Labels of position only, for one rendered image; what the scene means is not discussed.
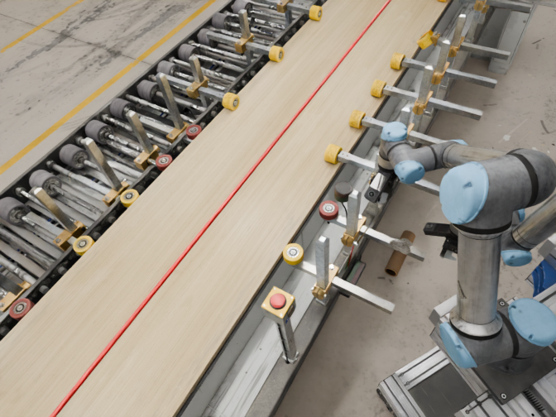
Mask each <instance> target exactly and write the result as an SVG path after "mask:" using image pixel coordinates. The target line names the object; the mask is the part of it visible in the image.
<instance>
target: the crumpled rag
mask: <svg viewBox="0 0 556 417"><path fill-rule="evenodd" d="M390 244H391V245H392V247H393V248H394V249H395V250H400V251H401V252H402V253H404V254H408V253H410V252H411V250H410V246H412V245H413V244H412V242H411V241H409V239H406V238H402V239H397V238H396V239H395V240H390Z"/></svg>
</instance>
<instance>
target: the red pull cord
mask: <svg viewBox="0 0 556 417"><path fill-rule="evenodd" d="M390 1H391V0H388V1H387V2H386V3H385V5H384V6H383V7H382V8H381V10H380V11H379V12H378V13H377V14H376V15H375V16H374V18H373V19H372V20H371V22H370V23H369V24H368V25H367V27H366V28H365V29H364V30H363V32H362V33H361V34H360V36H359V37H358V38H357V39H356V40H355V41H354V42H353V43H352V45H351V46H350V47H349V49H348V50H347V51H346V52H345V54H344V55H343V56H342V58H341V59H340V60H339V61H338V63H337V64H336V65H335V66H334V67H333V68H332V69H331V71H330V72H329V73H328V75H327V76H326V77H325V78H324V80H323V81H322V82H321V83H320V85H319V86H318V87H317V88H316V90H315V91H313V93H312V94H311V95H310V96H309V98H308V99H307V100H306V101H305V103H304V104H303V105H302V107H301V108H300V109H299V111H298V112H297V113H296V114H295V115H294V116H293V117H292V118H291V120H290V121H289V122H288V123H287V125H286V126H285V127H284V129H283V130H282V131H281V132H280V134H279V135H278V136H277V137H276V139H275V140H274V141H273V142H272V143H271V144H270V146H269V147H268V148H267V149H266V151H265V152H264V153H263V154H262V156H261V157H260V158H259V159H258V161H257V162H256V163H255V165H254V166H253V167H252V168H251V169H250V170H249V171H248V172H247V174H246V175H245V176H244V178H243V179H242V180H241V182H240V183H239V184H238V185H237V187H236V188H235V189H234V190H233V192H232V193H231V194H230V195H229V196H228V197H227V198H226V200H225V201H224V202H223V204H222V205H221V206H220V207H219V208H218V210H217V211H216V212H215V214H214V215H213V216H212V217H211V219H209V220H208V222H207V223H206V224H205V225H204V227H203V228H202V229H201V230H200V232H199V233H198V234H197V236H196V237H195V238H194V240H193V241H192V242H191V243H190V244H189V245H188V246H187V247H186V249H185V250H184V251H183V253H182V254H181V255H180V256H179V258H178V259H177V260H176V261H175V263H174V264H173V265H172V266H171V268H170V269H169V270H168V271H167V272H166V273H165V275H164V276H163V277H162V278H161V280H160V281H159V282H158V283H157V285H156V286H155V287H154V289H153V290H152V291H151V292H150V294H149V295H148V296H147V297H146V298H145V299H144V300H143V302H142V303H141V304H140V305H139V307H138V308H137V309H136V311H135V312H134V313H133V314H132V316H131V317H130V318H129V319H128V321H127V322H126V323H125V324H124V325H123V326H122V327H121V329H120V330H119V331H118V332H117V334H116V335H115V336H114V338H113V339H112V340H111V341H110V343H109V344H108V345H107V346H106V347H105V348H104V350H103V351H102V352H101V353H100V354H99V356H98V357H97V358H96V360H95V361H94V362H93V363H92V365H91V366H90V367H89V369H88V370H87V371H86V372H85V373H84V374H83V375H82V376H81V378H80V379H79V380H78V382H77V383H76V384H75V385H74V387H73V388H72V389H71V390H70V392H69V393H68V394H67V396H66V397H65V398H64V399H63V400H62V401H61V402H60V404H59V405H58V406H57V407H56V409H55V410H54V411H53V412H52V414H51V415H50V416H49V417H56V416H57V415H58V414H59V413H60V412H61V410H62V409H63V408H64V407H65V405H66V404H67V403H68V401H69V400H70V399H71V397H72V396H73V395H74V394H75V392H76V391H77V390H78V389H79V388H80V387H81V386H82V384H83V383H84V382H85V380H86V379H87V378H88V377H89V375H90V374H91V373H92V371H93V370H94V369H95V367H96V366H97V365H98V364H99V363H100V362H101V361H102V360H103V358H104V357H105V356H106V354H107V353H108V352H109V350H110V349H111V348H112V347H113V345H114V344H115V343H116V341H117V340H118V339H119V338H120V337H121V336H122V334H123V333H124V332H125V331H126V330H127V328H128V327H129V326H130V324H131V323H132V322H133V320H134V319H135V318H136V317H137V315H139V313H140V312H141V311H142V310H143V308H144V307H145V306H146V304H147V303H148V302H149V301H150V300H151V298H152V297H153V296H154V294H155V293H156V292H157V291H158V290H159V289H160V287H161V286H162V285H163V284H164V282H165V281H166V280H167V278H168V277H169V276H170V274H171V273H172V272H173V271H174V270H175V268H176V267H177V266H178V265H179V264H180V263H181V261H182V260H183V259H184V258H185V256H186V255H187V254H188V252H189V251H190V250H191V248H192V247H193V246H194V244H195V243H196V242H197V241H198V240H199V239H200V238H201V237H202V235H203V234H204V233H205V231H206V230H207V229H208V228H209V226H210V225H211V224H212V222H213V221H214V220H215V218H216V217H217V216H218V215H219V214H220V213H221V212H222V210H223V209H224V208H225V207H226V205H227V204H228V203H229V201H230V200H231V199H232V197H233V196H234V195H235V194H236V192H238V190H239V189H240V188H241V187H242V185H243V184H244V183H245V182H246V180H247V179H248V178H249V177H250V175H251V174H252V173H253V171H254V170H255V169H256V168H257V167H258V166H259V165H260V163H261V162H262V161H263V159H264V158H265V157H266V155H267V154H268V153H269V152H270V150H271V149H272V148H273V146H274V145H275V144H276V143H277V142H278V141H279V140H280V138H281V137H282V136H283V135H284V133H285V132H286V131H287V129H288V128H289V127H290V125H291V124H292V123H293V122H294V120H295V119H296V118H297V117H298V116H299V115H300V114H301V112H302V111H303V110H304V108H305V107H306V106H307V105H308V103H309V102H310V101H311V99H312V98H313V97H314V95H315V94H316V93H317V92H318V91H319V90H320V89H321V87H322V86H323V85H324V84H325V82H326V81H327V80H328V78H329V77H330V76H331V75H332V73H333V72H334V71H335V70H336V69H337V67H338V66H339V65H340V64H341V63H342V61H343V60H344V59H345V57H346V56H347V55H348V54H349V52H350V51H351V50H352V48H353V47H354V46H355V45H356V44H357V43H358V42H359V40H360V39H361V38H362V36H363V35H364V34H365V33H366V31H367V30H368V29H369V27H370V26H371V25H372V23H373V22H374V21H375V20H376V19H377V18H378V17H379V16H380V14H381V13H382V12H383V10H384V9H385V8H386V6H387V5H388V4H389V3H390Z"/></svg>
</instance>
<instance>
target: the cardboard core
mask: <svg viewBox="0 0 556 417"><path fill-rule="evenodd" d="M402 238H406V239H409V241H411V242H412V243H413V241H414V239H415V234H414V233H412V232H411V231H407V230H406V231H404V232H403V233H402V235H401V237H400V239H402ZM406 256H407V255H406V254H404V253H401V252H398V251H396V250H394V251H393V253H392V255H391V258H390V260H389V261H388V263H387V265H386V268H385V272H386V273H387V274H388V275H390V276H397V275H398V273H399V271H400V268H401V266H402V264H403V262H404V260H405V258H406Z"/></svg>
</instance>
